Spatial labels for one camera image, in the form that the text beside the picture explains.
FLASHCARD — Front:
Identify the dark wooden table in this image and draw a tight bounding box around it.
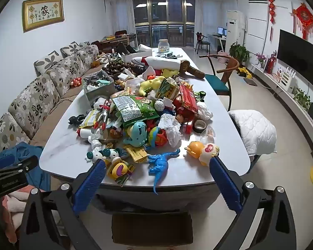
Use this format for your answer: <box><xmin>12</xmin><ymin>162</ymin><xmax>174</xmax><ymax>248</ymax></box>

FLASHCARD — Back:
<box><xmin>97</xmin><ymin>32</ymin><xmax>138</xmax><ymax>53</ymax></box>

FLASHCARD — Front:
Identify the white quilt covered stool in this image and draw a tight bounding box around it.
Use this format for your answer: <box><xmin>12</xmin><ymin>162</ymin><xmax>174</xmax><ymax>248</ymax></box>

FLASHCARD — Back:
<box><xmin>228</xmin><ymin>109</ymin><xmax>277</xmax><ymax>160</ymax></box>

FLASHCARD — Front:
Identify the blue cloth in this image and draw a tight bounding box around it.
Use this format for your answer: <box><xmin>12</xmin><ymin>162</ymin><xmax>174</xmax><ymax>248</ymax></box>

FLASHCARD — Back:
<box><xmin>0</xmin><ymin>142</ymin><xmax>52</xmax><ymax>192</ymax></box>

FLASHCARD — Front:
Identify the pink cloth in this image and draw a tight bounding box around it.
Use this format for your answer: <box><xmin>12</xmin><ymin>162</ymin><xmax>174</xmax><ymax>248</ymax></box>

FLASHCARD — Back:
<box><xmin>1</xmin><ymin>185</ymin><xmax>53</xmax><ymax>243</ymax></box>

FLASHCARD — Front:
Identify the black toy figure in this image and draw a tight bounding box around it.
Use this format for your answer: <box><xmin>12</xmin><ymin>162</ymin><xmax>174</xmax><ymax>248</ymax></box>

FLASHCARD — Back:
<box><xmin>68</xmin><ymin>114</ymin><xmax>87</xmax><ymax>127</ymax></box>

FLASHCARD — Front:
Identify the white and red plush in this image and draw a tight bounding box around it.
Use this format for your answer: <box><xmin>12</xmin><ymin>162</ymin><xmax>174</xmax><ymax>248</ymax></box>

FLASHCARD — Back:
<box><xmin>131</xmin><ymin>54</ymin><xmax>183</xmax><ymax>71</ymax></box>

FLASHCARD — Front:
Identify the orange and pink chick toy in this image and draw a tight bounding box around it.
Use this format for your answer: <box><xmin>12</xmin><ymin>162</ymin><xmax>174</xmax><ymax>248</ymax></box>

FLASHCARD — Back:
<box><xmin>184</xmin><ymin>141</ymin><xmax>220</xmax><ymax>167</ymax></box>

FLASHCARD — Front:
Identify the green snack bag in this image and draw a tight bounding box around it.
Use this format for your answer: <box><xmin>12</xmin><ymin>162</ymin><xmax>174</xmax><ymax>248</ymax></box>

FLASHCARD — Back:
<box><xmin>112</xmin><ymin>95</ymin><xmax>159</xmax><ymax>129</ymax></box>

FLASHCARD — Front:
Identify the orange and blue ball toy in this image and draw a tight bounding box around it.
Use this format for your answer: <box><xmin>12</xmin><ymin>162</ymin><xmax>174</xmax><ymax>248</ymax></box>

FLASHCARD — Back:
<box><xmin>148</xmin><ymin>126</ymin><xmax>169</xmax><ymax>146</ymax></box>

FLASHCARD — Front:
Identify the black television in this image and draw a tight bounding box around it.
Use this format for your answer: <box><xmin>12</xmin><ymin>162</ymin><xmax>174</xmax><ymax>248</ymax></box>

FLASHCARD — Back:
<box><xmin>276</xmin><ymin>29</ymin><xmax>313</xmax><ymax>90</ymax></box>

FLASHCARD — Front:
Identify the crumpled white plastic bag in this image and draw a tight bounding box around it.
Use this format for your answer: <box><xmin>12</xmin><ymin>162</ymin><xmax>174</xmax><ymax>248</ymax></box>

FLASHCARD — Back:
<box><xmin>158</xmin><ymin>114</ymin><xmax>182</xmax><ymax>148</ymax></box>

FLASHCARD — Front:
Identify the yellow and pink round toy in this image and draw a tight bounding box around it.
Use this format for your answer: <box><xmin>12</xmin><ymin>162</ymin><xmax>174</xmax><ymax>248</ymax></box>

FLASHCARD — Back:
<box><xmin>107</xmin><ymin>161</ymin><xmax>135</xmax><ymax>187</ymax></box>

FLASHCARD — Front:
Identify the large window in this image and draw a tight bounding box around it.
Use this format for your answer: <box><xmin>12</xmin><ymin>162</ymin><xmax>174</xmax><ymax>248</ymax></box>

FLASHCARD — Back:
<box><xmin>132</xmin><ymin>0</ymin><xmax>196</xmax><ymax>48</ymax></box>

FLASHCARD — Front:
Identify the grey box of small items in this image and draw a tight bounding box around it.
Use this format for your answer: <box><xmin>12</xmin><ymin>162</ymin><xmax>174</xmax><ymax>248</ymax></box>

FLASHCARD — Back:
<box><xmin>83</xmin><ymin>71</ymin><xmax>115</xmax><ymax>102</ymax></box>

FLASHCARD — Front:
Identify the pink flower potted plant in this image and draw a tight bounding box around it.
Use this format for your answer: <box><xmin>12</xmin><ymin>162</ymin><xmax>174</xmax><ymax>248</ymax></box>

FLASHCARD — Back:
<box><xmin>255</xmin><ymin>52</ymin><xmax>267</xmax><ymax>68</ymax></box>

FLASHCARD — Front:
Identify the yellow toy truck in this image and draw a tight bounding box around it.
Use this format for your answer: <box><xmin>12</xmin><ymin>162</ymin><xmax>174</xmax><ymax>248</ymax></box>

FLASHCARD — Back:
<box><xmin>236</xmin><ymin>67</ymin><xmax>253</xmax><ymax>79</ymax></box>

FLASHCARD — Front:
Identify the small green potted plant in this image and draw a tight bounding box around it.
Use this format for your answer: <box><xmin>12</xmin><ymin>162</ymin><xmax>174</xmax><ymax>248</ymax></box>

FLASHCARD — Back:
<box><xmin>293</xmin><ymin>88</ymin><xmax>312</xmax><ymax>110</ymax></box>

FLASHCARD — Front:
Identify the white and green mouse toy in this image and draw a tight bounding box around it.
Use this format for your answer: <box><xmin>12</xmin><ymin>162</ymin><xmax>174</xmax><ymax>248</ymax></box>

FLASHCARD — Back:
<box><xmin>86</xmin><ymin>147</ymin><xmax>122</xmax><ymax>165</ymax></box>

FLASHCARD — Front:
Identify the yellow plush toy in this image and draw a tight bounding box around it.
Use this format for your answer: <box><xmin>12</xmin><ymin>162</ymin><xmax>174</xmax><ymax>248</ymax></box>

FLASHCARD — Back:
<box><xmin>139</xmin><ymin>76</ymin><xmax>165</xmax><ymax>96</ymax></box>

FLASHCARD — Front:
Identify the large green potted plant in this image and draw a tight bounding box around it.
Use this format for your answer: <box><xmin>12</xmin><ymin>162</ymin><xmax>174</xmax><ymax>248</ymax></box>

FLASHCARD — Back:
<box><xmin>229</xmin><ymin>43</ymin><xmax>250</xmax><ymax>63</ymax></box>

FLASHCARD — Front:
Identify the white router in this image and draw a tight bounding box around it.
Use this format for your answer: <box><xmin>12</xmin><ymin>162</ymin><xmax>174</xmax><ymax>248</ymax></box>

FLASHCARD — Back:
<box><xmin>280</xmin><ymin>67</ymin><xmax>298</xmax><ymax>86</ymax></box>

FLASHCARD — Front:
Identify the large red knot decoration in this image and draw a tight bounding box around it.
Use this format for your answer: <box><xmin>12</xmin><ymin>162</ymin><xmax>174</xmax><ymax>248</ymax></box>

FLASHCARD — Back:
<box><xmin>292</xmin><ymin>3</ymin><xmax>313</xmax><ymax>44</ymax></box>

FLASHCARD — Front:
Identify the white desk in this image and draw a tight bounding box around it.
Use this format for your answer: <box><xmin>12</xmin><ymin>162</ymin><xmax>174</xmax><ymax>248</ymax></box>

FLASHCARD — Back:
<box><xmin>207</xmin><ymin>32</ymin><xmax>227</xmax><ymax>53</ymax></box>

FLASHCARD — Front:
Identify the red fire extinguisher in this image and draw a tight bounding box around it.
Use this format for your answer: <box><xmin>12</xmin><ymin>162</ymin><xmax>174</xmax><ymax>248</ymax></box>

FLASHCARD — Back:
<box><xmin>266</xmin><ymin>52</ymin><xmax>277</xmax><ymax>74</ymax></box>

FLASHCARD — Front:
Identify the wooden chair with teal seat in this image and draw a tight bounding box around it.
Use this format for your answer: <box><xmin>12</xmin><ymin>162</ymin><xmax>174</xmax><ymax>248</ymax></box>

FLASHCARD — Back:
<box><xmin>199</xmin><ymin>54</ymin><xmax>240</xmax><ymax>111</ymax></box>

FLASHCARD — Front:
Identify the clear plastic bag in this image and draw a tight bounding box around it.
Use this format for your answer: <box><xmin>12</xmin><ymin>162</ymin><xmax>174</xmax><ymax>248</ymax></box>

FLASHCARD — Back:
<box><xmin>197</xmin><ymin>101</ymin><xmax>214</xmax><ymax>120</ymax></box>

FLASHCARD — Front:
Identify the gold framed picture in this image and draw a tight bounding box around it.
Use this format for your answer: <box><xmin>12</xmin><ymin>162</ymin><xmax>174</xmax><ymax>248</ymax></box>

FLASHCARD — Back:
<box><xmin>22</xmin><ymin>0</ymin><xmax>65</xmax><ymax>33</ymax></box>

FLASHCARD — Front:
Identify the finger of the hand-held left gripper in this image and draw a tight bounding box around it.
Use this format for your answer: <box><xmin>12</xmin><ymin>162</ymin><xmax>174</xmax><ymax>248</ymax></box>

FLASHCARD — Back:
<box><xmin>0</xmin><ymin>155</ymin><xmax>39</xmax><ymax>174</ymax></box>

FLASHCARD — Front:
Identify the yellow and green carton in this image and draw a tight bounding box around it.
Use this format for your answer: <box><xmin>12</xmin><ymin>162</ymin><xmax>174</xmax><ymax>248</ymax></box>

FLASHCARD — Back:
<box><xmin>155</xmin><ymin>78</ymin><xmax>180</xmax><ymax>100</ymax></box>

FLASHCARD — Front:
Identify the white curtain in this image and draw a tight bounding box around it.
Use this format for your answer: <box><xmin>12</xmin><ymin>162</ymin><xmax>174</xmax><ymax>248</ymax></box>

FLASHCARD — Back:
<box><xmin>104</xmin><ymin>0</ymin><xmax>135</xmax><ymax>34</ymax></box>
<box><xmin>195</xmin><ymin>0</ymin><xmax>225</xmax><ymax>49</ymax></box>

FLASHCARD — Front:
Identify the yellow flat packet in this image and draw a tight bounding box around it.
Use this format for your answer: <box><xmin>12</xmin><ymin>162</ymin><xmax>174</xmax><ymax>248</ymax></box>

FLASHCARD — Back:
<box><xmin>126</xmin><ymin>145</ymin><xmax>149</xmax><ymax>163</ymax></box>

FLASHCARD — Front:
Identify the floral cushion sofa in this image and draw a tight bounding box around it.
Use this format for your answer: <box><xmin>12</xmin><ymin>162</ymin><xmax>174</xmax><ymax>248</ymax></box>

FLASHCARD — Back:
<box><xmin>0</xmin><ymin>41</ymin><xmax>105</xmax><ymax>160</ymax></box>

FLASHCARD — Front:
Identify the blue dinosaur toy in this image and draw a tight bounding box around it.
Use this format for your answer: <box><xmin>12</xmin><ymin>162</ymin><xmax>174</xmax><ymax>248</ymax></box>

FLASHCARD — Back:
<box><xmin>147</xmin><ymin>148</ymin><xmax>180</xmax><ymax>195</ymax></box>

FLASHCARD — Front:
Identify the red snack packet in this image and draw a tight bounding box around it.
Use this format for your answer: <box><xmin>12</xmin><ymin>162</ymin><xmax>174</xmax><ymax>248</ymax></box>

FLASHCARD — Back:
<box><xmin>173</xmin><ymin>83</ymin><xmax>199</xmax><ymax>115</ymax></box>

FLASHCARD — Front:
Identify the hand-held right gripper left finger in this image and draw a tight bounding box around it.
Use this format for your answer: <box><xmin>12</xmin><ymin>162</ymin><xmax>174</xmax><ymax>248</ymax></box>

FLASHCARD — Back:
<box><xmin>19</xmin><ymin>158</ymin><xmax>107</xmax><ymax>250</ymax></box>

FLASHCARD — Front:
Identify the teal whale toy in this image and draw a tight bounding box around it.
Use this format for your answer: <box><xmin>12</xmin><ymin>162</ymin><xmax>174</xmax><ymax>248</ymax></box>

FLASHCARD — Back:
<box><xmin>123</xmin><ymin>121</ymin><xmax>148</xmax><ymax>148</ymax></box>

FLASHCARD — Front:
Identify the pile of dark brown balls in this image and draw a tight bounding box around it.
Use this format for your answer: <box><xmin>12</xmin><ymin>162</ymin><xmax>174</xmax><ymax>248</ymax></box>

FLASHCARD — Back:
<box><xmin>101</xmin><ymin>61</ymin><xmax>147</xmax><ymax>78</ymax></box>

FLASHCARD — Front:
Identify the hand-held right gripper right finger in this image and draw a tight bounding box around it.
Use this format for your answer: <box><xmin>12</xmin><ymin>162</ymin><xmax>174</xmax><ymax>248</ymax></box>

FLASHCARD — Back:
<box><xmin>209</xmin><ymin>156</ymin><xmax>296</xmax><ymax>250</ymax></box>

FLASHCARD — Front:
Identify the black tape roll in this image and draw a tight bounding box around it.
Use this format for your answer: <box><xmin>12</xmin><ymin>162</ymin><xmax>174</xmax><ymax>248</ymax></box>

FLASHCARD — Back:
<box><xmin>192</xmin><ymin>120</ymin><xmax>208</xmax><ymax>134</ymax></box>

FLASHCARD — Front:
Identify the white jar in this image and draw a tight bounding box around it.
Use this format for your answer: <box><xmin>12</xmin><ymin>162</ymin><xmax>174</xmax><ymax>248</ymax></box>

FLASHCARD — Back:
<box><xmin>158</xmin><ymin>39</ymin><xmax>172</xmax><ymax>54</ymax></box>

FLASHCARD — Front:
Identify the white standing air conditioner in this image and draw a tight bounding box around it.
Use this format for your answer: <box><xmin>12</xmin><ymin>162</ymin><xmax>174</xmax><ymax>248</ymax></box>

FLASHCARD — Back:
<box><xmin>225</xmin><ymin>10</ymin><xmax>245</xmax><ymax>51</ymax></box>

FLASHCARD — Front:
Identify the black chair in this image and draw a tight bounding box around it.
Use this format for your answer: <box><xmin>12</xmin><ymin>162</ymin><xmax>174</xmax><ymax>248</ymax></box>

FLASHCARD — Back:
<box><xmin>195</xmin><ymin>32</ymin><xmax>208</xmax><ymax>53</ymax></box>

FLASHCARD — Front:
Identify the white television cabinet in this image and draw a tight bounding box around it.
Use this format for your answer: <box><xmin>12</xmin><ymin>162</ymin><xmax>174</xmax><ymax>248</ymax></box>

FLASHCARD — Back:
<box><xmin>250</xmin><ymin>62</ymin><xmax>313</xmax><ymax>149</ymax></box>

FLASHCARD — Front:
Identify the small red hanging decoration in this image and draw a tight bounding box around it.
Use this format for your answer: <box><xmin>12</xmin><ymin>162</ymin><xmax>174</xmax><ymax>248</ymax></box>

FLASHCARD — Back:
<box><xmin>268</xmin><ymin>0</ymin><xmax>276</xmax><ymax>24</ymax></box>

